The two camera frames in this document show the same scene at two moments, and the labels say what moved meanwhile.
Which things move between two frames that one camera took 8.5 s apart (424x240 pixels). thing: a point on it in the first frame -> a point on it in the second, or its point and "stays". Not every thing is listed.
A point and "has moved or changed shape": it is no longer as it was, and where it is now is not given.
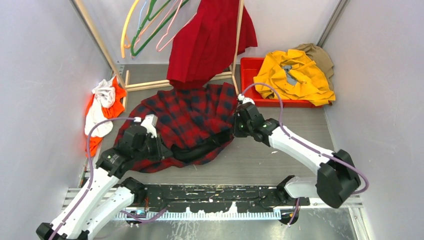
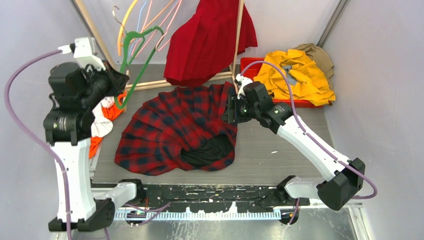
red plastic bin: (249, 68) stays
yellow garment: (311, 85) stays
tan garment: (320, 58) stays
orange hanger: (128, 46) -> (119, 38)
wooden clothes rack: (123, 76) stays
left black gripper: (162, 152) -> (117, 80)
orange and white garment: (108, 99) stays
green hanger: (148, 18) -> (129, 36)
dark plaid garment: (192, 123) has moved or changed shape
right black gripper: (238, 133) -> (234, 103)
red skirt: (205, 45) stays
